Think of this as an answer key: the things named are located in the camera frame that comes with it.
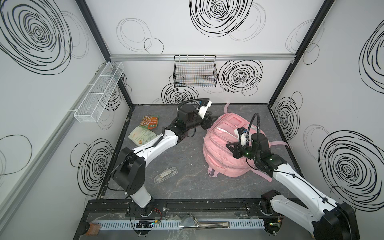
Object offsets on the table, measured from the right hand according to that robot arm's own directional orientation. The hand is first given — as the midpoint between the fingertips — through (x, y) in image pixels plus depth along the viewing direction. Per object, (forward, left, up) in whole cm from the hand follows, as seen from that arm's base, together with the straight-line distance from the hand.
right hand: (226, 146), depth 78 cm
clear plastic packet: (-10, +33, -15) cm, 37 cm away
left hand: (+11, +5, +11) cm, 17 cm away
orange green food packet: (+28, +50, -15) cm, 60 cm away
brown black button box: (-36, +60, -9) cm, 71 cm away
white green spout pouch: (+15, +54, -14) cm, 57 cm away
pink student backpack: (+11, -1, -1) cm, 11 cm away
